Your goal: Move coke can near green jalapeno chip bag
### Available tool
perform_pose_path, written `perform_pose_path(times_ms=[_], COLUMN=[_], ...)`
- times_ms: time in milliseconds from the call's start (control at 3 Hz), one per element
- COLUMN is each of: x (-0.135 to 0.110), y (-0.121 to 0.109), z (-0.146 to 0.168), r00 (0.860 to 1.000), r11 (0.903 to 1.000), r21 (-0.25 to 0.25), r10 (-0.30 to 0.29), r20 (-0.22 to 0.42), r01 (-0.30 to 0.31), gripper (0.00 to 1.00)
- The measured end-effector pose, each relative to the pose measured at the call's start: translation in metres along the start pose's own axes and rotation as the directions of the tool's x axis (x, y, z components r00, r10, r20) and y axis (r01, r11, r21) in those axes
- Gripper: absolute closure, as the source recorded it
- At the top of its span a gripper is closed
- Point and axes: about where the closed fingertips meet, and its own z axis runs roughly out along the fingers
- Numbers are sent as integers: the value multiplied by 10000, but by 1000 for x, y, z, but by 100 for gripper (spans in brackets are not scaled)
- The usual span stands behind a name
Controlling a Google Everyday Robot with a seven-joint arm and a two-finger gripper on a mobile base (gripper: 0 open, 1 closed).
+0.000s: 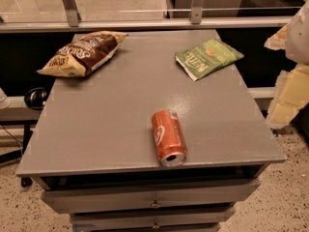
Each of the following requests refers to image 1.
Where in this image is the red coke can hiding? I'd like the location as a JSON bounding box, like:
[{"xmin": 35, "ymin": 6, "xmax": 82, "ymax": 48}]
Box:
[{"xmin": 152, "ymin": 109, "xmax": 187, "ymax": 167}]

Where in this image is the green jalapeno chip bag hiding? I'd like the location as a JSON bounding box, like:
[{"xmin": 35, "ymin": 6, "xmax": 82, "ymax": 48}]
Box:
[{"xmin": 175, "ymin": 39, "xmax": 244, "ymax": 81}]

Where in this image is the brown and yellow chip bag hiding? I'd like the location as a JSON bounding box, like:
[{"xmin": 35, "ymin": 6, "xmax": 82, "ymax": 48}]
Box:
[{"xmin": 38, "ymin": 31, "xmax": 128, "ymax": 77}]

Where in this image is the grey drawer cabinet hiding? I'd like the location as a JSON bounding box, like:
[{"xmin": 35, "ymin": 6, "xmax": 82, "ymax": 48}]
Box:
[{"xmin": 15, "ymin": 29, "xmax": 288, "ymax": 232}]

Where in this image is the top grey drawer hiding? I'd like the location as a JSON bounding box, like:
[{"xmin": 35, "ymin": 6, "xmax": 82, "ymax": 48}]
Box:
[{"xmin": 42, "ymin": 178, "xmax": 260, "ymax": 214}]

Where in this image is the grey drawer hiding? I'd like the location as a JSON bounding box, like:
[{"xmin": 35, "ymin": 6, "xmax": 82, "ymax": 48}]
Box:
[
  {"xmin": 42, "ymin": 178, "xmax": 260, "ymax": 214},
  {"xmin": 70, "ymin": 206, "xmax": 235, "ymax": 232}
]

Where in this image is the black round object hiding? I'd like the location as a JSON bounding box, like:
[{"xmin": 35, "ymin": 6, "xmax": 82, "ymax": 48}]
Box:
[{"xmin": 24, "ymin": 87, "xmax": 47, "ymax": 110}]

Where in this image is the metal glass railing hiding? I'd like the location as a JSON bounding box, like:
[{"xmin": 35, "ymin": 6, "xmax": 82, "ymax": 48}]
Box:
[{"xmin": 0, "ymin": 0, "xmax": 308, "ymax": 33}]

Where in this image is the black cable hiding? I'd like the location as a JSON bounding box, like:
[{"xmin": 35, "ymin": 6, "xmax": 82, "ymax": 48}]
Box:
[{"xmin": 0, "ymin": 124, "xmax": 24, "ymax": 157}]

